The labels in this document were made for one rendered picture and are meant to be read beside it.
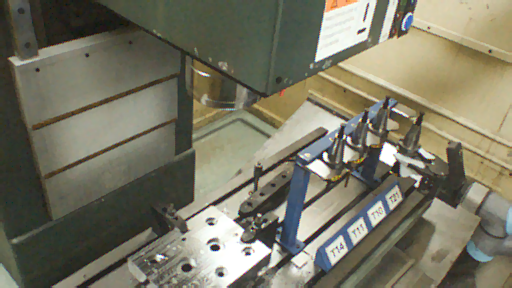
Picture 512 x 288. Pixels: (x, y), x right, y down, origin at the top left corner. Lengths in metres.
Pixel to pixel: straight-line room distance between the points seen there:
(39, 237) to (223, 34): 0.99
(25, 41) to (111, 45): 0.22
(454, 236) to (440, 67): 0.61
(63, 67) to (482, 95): 1.33
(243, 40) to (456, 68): 1.20
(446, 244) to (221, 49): 1.29
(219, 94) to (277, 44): 0.24
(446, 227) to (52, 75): 1.39
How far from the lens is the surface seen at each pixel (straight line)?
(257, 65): 0.69
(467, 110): 1.83
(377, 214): 1.54
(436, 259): 1.80
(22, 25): 1.17
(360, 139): 1.28
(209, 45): 0.76
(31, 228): 1.53
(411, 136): 1.33
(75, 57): 1.25
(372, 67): 1.95
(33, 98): 1.24
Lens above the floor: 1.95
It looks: 36 degrees down
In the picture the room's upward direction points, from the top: 7 degrees clockwise
